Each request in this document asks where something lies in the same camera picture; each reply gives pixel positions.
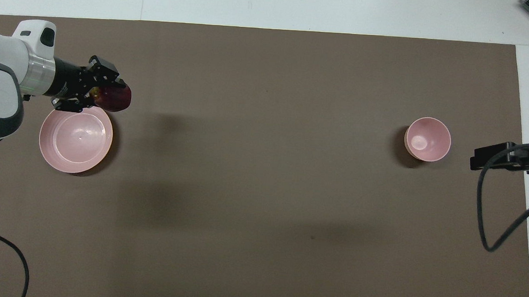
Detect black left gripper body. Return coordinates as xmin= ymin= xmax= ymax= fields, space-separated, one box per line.
xmin=45 ymin=53 xmax=120 ymax=115

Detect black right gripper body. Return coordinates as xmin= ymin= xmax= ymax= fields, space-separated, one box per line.
xmin=473 ymin=141 xmax=527 ymax=173

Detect dark red apple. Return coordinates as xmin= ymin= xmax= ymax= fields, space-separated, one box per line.
xmin=95 ymin=84 xmax=133 ymax=113

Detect pink plate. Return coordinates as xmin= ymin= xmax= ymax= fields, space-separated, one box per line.
xmin=37 ymin=104 xmax=115 ymax=176

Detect pink bowl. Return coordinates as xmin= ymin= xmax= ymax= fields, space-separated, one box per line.
xmin=403 ymin=116 xmax=453 ymax=164

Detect brown table mat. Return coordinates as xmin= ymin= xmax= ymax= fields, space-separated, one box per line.
xmin=0 ymin=13 xmax=529 ymax=297

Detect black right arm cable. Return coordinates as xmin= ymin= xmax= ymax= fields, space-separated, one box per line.
xmin=474 ymin=138 xmax=529 ymax=254

